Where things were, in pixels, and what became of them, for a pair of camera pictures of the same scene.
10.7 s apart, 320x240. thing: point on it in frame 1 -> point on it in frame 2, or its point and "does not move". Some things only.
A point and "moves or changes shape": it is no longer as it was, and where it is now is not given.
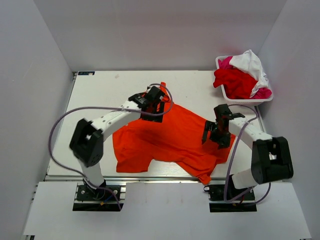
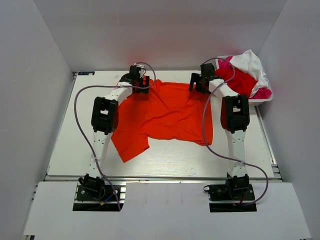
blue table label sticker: (85, 73) does not move
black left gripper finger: (160, 107) -> (147, 81)
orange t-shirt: (179, 138) moves or changes shape
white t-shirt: (249, 61) does not move
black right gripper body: (221, 137) -> (203, 89)
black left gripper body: (154, 108) -> (140, 81)
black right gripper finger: (208, 127) -> (195, 78)
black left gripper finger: (155, 118) -> (139, 90)
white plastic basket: (253, 101) does not move
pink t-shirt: (224, 63) does not move
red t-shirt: (237, 84) does not move
